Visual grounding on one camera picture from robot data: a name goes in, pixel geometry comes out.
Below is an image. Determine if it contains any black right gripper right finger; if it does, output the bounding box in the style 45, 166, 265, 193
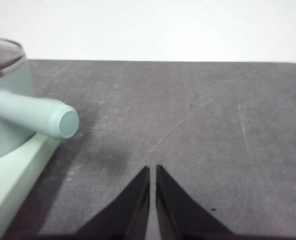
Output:
155, 164, 241, 240

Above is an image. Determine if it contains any mint green pot with handle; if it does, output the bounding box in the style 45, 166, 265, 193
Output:
0, 37, 80, 163

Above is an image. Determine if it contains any glass lid with green knob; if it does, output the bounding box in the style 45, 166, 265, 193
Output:
0, 37, 24, 76

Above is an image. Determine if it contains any mint green cooker base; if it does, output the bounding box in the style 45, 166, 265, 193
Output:
0, 132, 65, 240

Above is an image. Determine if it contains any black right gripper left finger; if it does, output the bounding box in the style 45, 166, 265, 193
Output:
37, 165, 151, 240

